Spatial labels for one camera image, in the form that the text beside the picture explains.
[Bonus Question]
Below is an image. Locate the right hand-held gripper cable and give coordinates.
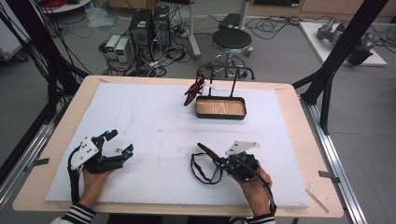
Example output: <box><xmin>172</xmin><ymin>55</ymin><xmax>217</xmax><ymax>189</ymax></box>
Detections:
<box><xmin>238</xmin><ymin>160</ymin><xmax>278</xmax><ymax>217</ymax></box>

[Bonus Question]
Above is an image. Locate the round white table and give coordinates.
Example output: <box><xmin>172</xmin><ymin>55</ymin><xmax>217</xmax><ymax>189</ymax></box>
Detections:
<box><xmin>39</xmin><ymin>0</ymin><xmax>92</xmax><ymax>15</ymax></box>

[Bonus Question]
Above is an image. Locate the plain dark red bow tie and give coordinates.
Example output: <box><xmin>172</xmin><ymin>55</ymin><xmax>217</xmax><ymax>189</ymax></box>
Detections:
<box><xmin>190</xmin><ymin>142</ymin><xmax>226</xmax><ymax>186</ymax></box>

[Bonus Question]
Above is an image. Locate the striped dark red bow tie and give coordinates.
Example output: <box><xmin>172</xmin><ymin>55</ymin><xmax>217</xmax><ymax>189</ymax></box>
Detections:
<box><xmin>183</xmin><ymin>68</ymin><xmax>217</xmax><ymax>107</ymax></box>

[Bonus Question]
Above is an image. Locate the clear plastic bag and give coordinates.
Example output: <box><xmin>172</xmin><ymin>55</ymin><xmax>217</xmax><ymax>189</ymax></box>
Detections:
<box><xmin>84</xmin><ymin>7</ymin><xmax>120</xmax><ymax>30</ymax></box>

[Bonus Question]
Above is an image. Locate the black frame post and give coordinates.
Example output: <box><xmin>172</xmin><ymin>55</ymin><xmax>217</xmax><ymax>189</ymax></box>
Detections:
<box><xmin>0</xmin><ymin>0</ymin><xmax>91</xmax><ymax>126</ymax></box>
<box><xmin>291</xmin><ymin>0</ymin><xmax>390</xmax><ymax>136</ymax></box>

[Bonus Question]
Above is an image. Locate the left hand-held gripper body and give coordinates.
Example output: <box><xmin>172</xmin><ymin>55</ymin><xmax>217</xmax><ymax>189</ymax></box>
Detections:
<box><xmin>70</xmin><ymin>135</ymin><xmax>126</xmax><ymax>175</ymax></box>

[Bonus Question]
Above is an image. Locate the left hand-held gripper cable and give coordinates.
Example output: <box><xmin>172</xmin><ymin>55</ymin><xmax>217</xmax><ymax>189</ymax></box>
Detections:
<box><xmin>66</xmin><ymin>145</ymin><xmax>84</xmax><ymax>205</ymax></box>

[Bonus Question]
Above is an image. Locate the light wooden table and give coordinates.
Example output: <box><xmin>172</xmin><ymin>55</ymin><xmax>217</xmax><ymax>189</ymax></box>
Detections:
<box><xmin>12</xmin><ymin>75</ymin><xmax>345</xmax><ymax>218</ymax></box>

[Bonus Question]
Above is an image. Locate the grey metal bracket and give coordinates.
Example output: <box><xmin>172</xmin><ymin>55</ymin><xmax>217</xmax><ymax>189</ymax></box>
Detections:
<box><xmin>318</xmin><ymin>170</ymin><xmax>341</xmax><ymax>185</ymax></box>
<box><xmin>23</xmin><ymin>157</ymin><xmax>50</xmax><ymax>174</ymax></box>

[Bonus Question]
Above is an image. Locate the grey power supply unit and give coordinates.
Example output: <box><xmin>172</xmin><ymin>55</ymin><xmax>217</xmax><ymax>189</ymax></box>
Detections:
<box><xmin>114</xmin><ymin>36</ymin><xmax>134</xmax><ymax>64</ymax></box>
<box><xmin>105</xmin><ymin>34</ymin><xmax>121</xmax><ymax>60</ymax></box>

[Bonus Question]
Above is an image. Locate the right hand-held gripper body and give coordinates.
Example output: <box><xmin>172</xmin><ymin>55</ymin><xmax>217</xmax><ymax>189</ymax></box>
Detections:
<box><xmin>224</xmin><ymin>140</ymin><xmax>262</xmax><ymax>182</ymax></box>

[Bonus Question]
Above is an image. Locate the grey metal stand leg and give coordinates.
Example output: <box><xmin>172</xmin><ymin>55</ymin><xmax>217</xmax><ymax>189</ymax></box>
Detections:
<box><xmin>186</xmin><ymin>0</ymin><xmax>203</xmax><ymax>61</ymax></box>

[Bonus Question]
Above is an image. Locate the hand-held gripper cable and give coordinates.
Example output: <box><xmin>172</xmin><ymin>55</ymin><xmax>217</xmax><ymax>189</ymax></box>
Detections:
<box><xmin>66</xmin><ymin>145</ymin><xmax>84</xmax><ymax>205</ymax></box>
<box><xmin>238</xmin><ymin>160</ymin><xmax>278</xmax><ymax>217</ymax></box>

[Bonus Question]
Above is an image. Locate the white foam mat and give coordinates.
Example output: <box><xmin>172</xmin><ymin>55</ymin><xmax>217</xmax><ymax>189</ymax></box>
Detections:
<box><xmin>45</xmin><ymin>82</ymin><xmax>311</xmax><ymax>209</ymax></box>

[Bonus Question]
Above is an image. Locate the aluminium rail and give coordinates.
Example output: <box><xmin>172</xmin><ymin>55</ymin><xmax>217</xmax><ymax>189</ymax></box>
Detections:
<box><xmin>299</xmin><ymin>93</ymin><xmax>369</xmax><ymax>224</ymax></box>
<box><xmin>0</xmin><ymin>104</ymin><xmax>64</xmax><ymax>213</ymax></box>

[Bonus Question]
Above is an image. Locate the white floor board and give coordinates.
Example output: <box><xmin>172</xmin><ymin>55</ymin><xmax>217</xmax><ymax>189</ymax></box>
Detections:
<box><xmin>298</xmin><ymin>21</ymin><xmax>389</xmax><ymax>67</ymax></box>

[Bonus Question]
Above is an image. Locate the black computer tower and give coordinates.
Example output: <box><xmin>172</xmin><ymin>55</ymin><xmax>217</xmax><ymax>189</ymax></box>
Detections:
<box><xmin>128</xmin><ymin>8</ymin><xmax>154</xmax><ymax>62</ymax></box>
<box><xmin>151</xmin><ymin>5</ymin><xmax>172</xmax><ymax>50</ymax></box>

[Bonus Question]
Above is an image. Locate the thin wooden stick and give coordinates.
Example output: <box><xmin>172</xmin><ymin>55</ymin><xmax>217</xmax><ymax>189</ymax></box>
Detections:
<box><xmin>305</xmin><ymin>188</ymin><xmax>330</xmax><ymax>215</ymax></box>

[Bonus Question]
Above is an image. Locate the person's left hand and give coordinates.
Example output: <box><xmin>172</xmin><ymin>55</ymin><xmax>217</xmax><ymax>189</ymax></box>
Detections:
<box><xmin>78</xmin><ymin>166</ymin><xmax>114</xmax><ymax>209</ymax></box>

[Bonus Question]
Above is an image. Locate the black round stool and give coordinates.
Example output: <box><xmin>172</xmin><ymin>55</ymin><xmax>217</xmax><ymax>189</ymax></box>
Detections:
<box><xmin>197</xmin><ymin>27</ymin><xmax>255</xmax><ymax>79</ymax></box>

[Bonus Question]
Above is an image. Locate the black rack with wooden tray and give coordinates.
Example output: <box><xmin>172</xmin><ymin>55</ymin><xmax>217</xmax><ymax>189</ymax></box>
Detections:
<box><xmin>195</xmin><ymin>65</ymin><xmax>256</xmax><ymax>120</ymax></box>

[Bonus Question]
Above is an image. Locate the tangle of floor cables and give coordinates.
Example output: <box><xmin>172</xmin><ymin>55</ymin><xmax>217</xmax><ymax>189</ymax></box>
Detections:
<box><xmin>98</xmin><ymin>6</ymin><xmax>200</xmax><ymax>78</ymax></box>

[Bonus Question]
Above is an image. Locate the flat black box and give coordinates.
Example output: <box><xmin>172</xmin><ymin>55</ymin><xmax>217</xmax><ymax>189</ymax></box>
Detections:
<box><xmin>219</xmin><ymin>12</ymin><xmax>243</xmax><ymax>30</ymax></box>

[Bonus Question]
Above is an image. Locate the person's right hand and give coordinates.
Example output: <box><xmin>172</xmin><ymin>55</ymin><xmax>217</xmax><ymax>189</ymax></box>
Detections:
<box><xmin>237</xmin><ymin>165</ymin><xmax>274</xmax><ymax>217</ymax></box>

